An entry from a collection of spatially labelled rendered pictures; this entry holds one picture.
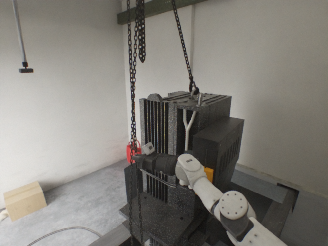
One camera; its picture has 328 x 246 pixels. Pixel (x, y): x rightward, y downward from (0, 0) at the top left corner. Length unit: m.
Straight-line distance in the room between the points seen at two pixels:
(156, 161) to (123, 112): 2.74
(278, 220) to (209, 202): 1.23
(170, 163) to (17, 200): 2.42
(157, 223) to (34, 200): 2.05
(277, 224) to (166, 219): 0.91
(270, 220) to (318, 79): 1.23
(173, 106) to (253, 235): 0.69
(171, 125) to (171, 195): 0.49
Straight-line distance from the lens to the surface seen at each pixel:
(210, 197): 0.61
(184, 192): 1.16
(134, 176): 1.55
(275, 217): 1.80
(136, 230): 1.49
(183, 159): 0.70
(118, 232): 1.51
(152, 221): 1.23
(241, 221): 0.54
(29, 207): 2.98
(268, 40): 2.00
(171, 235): 1.16
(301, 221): 2.34
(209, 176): 0.87
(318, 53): 1.92
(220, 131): 0.95
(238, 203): 0.54
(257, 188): 2.04
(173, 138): 1.03
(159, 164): 0.74
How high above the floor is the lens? 1.80
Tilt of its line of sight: 18 degrees down
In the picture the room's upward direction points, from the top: straight up
